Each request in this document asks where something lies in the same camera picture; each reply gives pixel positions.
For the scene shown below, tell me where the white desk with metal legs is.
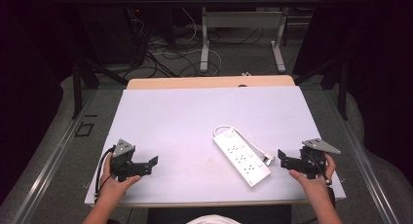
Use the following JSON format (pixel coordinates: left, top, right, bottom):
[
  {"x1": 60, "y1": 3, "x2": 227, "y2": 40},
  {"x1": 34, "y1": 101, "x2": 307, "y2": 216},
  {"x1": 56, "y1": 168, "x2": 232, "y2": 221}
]
[{"x1": 180, "y1": 0, "x2": 323, "y2": 74}]

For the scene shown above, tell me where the wooden table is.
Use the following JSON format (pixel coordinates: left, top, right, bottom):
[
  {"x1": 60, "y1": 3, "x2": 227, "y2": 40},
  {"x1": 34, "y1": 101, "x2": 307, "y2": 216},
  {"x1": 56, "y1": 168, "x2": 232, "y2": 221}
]
[{"x1": 126, "y1": 75, "x2": 297, "y2": 91}]

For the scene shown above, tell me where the white power plug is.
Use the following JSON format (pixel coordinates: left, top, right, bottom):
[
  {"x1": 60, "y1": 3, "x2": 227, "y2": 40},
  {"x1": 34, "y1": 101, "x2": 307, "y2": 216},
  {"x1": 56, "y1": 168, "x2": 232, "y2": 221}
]
[{"x1": 262, "y1": 151, "x2": 276, "y2": 167}]

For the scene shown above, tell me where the tangle of floor cables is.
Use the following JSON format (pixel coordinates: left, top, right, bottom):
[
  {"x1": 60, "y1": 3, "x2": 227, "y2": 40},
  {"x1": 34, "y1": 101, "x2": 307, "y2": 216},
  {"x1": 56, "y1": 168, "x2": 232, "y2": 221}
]
[{"x1": 130, "y1": 8, "x2": 267, "y2": 79}]

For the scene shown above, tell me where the white table cover sheet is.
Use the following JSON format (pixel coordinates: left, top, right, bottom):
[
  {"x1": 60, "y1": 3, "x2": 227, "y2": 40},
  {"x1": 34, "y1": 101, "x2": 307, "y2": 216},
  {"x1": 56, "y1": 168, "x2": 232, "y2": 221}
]
[{"x1": 84, "y1": 85, "x2": 347, "y2": 206}]

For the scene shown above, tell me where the person's right hand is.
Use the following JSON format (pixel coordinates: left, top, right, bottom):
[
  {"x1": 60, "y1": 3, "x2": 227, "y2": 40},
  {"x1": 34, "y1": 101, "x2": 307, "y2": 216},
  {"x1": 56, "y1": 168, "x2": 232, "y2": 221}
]
[{"x1": 288, "y1": 152, "x2": 337, "y2": 201}]

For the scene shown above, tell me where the black metal stand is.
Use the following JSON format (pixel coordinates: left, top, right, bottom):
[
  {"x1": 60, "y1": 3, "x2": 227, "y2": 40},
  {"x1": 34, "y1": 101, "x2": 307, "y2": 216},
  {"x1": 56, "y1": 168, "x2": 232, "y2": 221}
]
[
  {"x1": 71, "y1": 55, "x2": 130, "y2": 120},
  {"x1": 293, "y1": 56, "x2": 350, "y2": 121}
]

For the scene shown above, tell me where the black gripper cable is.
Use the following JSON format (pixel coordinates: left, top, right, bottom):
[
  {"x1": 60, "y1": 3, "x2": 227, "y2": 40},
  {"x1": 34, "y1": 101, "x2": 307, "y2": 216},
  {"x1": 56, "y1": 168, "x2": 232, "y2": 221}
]
[
  {"x1": 307, "y1": 153, "x2": 333, "y2": 187},
  {"x1": 94, "y1": 145, "x2": 117, "y2": 201}
]

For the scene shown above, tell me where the black horizontal frame bar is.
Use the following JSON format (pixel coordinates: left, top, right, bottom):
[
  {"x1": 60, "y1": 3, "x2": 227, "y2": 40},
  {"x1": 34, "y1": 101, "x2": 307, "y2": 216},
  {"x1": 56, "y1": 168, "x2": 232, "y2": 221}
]
[{"x1": 55, "y1": 0, "x2": 364, "y2": 6}]

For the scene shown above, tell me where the white power strip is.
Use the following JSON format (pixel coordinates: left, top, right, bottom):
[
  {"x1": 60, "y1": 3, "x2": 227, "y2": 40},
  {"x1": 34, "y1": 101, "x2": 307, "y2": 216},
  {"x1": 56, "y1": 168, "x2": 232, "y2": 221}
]
[{"x1": 212, "y1": 130, "x2": 273, "y2": 188}]

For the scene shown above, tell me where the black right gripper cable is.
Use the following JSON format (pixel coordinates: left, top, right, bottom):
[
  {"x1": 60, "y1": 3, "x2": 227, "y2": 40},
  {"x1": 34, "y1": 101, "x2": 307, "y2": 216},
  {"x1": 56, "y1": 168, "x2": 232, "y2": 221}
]
[{"x1": 307, "y1": 153, "x2": 333, "y2": 187}]

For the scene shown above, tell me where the white power strip cable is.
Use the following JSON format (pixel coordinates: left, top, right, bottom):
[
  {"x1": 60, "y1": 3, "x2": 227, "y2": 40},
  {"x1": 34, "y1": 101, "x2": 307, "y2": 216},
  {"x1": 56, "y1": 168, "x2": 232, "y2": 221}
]
[{"x1": 212, "y1": 125, "x2": 268, "y2": 156}]

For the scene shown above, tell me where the black computer tower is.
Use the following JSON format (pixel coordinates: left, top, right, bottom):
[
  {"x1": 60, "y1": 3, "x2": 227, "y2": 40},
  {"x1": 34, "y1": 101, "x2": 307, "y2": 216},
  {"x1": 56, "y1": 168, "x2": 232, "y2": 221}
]
[{"x1": 77, "y1": 4, "x2": 145, "y2": 66}]

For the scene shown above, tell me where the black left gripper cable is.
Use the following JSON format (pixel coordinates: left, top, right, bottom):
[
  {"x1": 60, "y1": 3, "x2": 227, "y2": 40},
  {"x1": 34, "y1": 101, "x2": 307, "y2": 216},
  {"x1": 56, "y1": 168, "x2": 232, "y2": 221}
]
[{"x1": 94, "y1": 145, "x2": 117, "y2": 201}]

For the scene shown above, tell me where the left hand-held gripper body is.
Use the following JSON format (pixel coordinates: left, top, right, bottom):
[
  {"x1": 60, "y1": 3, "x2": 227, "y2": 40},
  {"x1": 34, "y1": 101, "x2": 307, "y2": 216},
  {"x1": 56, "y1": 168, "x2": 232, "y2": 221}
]
[{"x1": 109, "y1": 138, "x2": 136, "y2": 183}]

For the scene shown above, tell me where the person's left hand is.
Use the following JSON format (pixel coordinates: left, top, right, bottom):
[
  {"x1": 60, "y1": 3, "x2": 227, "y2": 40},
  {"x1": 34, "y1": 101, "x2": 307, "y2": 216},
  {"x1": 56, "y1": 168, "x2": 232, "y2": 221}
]
[{"x1": 97, "y1": 152, "x2": 143, "y2": 204}]

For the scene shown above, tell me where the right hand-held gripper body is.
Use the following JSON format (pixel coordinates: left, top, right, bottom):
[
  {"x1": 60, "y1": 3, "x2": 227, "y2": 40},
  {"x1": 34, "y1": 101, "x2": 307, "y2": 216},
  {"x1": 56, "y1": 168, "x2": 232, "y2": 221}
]
[{"x1": 299, "y1": 137, "x2": 342, "y2": 180}]

